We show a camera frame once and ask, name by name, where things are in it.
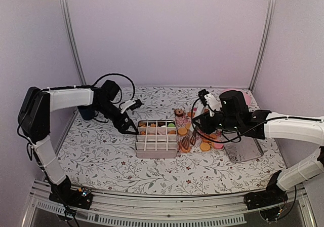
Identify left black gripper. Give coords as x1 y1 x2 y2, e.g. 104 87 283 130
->
94 100 139 134

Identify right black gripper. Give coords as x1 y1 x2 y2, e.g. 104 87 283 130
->
193 110 241 134

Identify orange swirl cookie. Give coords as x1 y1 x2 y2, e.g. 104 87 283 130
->
139 122 147 127

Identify metal serving tongs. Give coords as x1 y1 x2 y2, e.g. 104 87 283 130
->
181 104 211 149

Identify metal tin with white dividers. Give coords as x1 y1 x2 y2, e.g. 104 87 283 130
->
135 120 178 159

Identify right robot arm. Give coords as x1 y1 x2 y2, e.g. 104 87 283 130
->
191 90 323 205

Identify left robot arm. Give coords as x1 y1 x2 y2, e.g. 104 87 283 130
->
17 80 142 204

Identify chocolate donut cookie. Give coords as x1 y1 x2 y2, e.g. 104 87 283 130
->
174 109 184 117

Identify pink round cookie right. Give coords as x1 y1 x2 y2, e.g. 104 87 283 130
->
213 142 223 150

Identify floral tablecloth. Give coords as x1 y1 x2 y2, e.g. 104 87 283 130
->
58 87 286 195

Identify dark blue cup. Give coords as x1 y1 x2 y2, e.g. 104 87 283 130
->
77 105 96 121

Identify silver tin lid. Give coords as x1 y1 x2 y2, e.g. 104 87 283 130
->
224 137 264 164

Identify pink plate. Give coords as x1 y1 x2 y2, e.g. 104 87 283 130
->
222 88 252 106

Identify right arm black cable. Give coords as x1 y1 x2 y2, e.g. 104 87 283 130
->
190 97 242 144

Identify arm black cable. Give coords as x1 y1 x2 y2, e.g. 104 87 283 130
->
190 97 242 144
92 73 136 103

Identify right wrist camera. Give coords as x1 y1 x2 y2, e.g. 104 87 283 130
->
198 89 221 117

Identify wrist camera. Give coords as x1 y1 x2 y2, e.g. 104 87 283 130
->
119 99 143 114
198 89 221 117

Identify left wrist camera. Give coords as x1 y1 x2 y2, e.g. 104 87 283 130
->
119 99 143 114

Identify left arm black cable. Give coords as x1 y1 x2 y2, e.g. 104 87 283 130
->
92 73 136 103

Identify aluminium front rail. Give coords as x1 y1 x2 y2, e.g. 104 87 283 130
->
22 181 317 226

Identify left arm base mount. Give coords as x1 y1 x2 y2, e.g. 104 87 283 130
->
49 187 93 210

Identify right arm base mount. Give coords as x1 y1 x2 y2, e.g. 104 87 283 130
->
244 187 288 210

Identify left aluminium frame post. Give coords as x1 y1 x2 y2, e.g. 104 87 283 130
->
60 0 86 85

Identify aluminium frame post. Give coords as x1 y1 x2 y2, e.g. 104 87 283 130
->
249 0 276 93
60 0 86 85

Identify right aluminium frame post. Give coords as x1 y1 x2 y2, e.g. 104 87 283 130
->
249 0 276 93

